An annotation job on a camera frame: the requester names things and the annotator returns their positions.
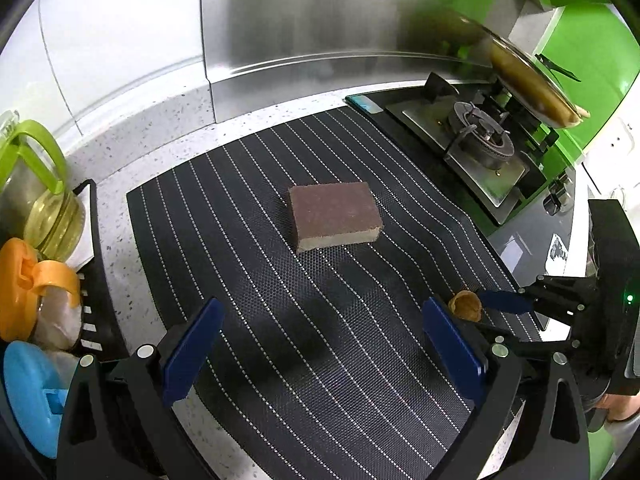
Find brown walnut shell half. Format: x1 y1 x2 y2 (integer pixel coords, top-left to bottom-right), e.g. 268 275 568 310
447 290 483 322

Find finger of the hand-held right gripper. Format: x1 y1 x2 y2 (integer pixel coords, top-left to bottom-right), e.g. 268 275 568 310
476 274 601 326
475 322 581 361

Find black glass cooktop panel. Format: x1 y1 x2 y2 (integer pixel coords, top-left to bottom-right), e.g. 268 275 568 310
487 195 573 333

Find small teal pad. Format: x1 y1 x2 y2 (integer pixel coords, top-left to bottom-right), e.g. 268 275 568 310
347 94 383 115

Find blue capped white bottle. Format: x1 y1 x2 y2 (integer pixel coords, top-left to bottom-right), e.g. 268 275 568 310
2 341 76 461

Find gas stove burner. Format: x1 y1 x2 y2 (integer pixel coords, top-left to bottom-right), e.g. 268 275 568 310
345 72 561 226

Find white plastic appliance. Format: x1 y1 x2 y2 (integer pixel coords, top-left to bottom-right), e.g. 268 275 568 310
582 115 640 206

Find black striped mat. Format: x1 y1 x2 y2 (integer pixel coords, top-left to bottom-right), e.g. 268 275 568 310
126 105 543 480

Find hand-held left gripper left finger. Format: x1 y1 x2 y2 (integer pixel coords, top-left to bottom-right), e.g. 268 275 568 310
56 297 226 480

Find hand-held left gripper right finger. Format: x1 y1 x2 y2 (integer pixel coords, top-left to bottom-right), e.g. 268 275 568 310
421 297 593 480

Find wok with yellow rim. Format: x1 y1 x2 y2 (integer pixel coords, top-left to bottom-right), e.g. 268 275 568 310
440 7 591 128

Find person's right hand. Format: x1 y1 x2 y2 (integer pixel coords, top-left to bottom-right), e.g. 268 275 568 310
602 392 638 423

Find brown scouring sponge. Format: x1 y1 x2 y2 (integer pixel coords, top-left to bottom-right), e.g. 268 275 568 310
287 182 385 253

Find oil bottle with green handle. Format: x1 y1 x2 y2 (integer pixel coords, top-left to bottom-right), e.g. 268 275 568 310
0 119 86 261

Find orange capped jar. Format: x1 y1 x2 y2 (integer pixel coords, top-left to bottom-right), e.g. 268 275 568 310
0 237 83 352

